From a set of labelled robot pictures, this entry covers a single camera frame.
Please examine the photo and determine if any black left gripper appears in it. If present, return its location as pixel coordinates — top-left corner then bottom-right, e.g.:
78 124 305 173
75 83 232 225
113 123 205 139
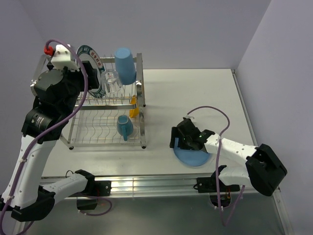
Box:
47 60 99 115

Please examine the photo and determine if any blue plate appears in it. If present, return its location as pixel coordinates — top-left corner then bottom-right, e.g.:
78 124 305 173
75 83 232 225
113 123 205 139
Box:
173 138 211 167

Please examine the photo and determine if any white plate green rim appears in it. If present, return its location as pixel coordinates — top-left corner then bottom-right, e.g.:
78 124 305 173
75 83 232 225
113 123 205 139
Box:
76 45 106 98

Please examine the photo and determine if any clear drinking glass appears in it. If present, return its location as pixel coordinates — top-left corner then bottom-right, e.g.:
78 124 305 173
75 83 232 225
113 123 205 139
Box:
101 70 123 94

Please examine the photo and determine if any yellow bowl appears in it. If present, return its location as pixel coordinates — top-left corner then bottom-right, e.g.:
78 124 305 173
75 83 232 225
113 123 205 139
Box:
129 94 140 119

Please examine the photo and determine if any blue mug white inside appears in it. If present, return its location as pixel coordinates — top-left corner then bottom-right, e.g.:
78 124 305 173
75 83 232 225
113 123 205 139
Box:
117 115 134 141

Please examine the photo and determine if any tall blue plastic cup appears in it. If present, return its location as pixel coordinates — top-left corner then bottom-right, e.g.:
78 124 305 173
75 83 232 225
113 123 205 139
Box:
114 47 136 85

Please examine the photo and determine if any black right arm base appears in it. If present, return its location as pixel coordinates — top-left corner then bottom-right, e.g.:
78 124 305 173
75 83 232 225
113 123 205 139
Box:
193 177 240 207

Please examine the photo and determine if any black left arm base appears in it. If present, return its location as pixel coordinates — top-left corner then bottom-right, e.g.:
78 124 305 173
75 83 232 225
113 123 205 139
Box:
76 180 112 216

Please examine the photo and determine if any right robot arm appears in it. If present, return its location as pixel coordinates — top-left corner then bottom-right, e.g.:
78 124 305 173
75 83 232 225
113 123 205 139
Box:
169 118 288 196

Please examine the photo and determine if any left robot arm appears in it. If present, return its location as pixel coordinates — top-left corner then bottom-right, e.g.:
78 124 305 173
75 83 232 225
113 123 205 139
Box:
0 66 95 222

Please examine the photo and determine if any stainless steel dish rack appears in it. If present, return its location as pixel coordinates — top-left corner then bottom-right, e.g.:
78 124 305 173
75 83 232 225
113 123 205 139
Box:
29 52 147 150

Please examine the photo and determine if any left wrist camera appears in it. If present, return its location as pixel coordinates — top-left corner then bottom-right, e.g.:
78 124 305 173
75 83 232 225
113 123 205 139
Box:
44 44 79 71

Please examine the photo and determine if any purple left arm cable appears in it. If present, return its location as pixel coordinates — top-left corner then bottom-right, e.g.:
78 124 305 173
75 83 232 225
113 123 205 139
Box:
0 39 113 235

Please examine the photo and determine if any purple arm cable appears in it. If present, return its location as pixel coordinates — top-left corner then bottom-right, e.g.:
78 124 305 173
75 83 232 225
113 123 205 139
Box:
187 106 246 227
0 39 113 235

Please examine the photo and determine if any aluminium mounting rail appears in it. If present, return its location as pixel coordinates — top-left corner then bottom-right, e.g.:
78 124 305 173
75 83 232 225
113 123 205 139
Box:
23 171 281 202

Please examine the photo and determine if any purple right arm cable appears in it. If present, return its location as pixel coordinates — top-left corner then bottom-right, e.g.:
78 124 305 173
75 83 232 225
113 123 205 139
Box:
187 106 246 227

